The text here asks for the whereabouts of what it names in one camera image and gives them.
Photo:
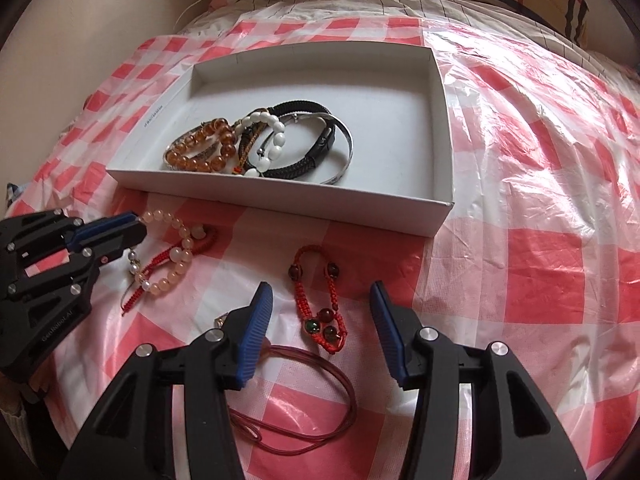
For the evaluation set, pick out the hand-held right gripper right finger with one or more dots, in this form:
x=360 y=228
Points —
x=387 y=335

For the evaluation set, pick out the red checkered plastic sheet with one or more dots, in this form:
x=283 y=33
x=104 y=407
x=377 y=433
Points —
x=540 y=270

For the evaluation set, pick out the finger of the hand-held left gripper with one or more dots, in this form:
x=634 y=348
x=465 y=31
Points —
x=107 y=226
x=60 y=280

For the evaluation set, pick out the silver bangle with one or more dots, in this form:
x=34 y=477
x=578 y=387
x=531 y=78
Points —
x=348 y=147

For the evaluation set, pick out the white cardboard box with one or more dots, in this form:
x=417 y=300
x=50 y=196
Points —
x=310 y=87

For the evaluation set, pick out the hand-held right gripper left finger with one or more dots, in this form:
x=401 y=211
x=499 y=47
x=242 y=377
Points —
x=255 y=331

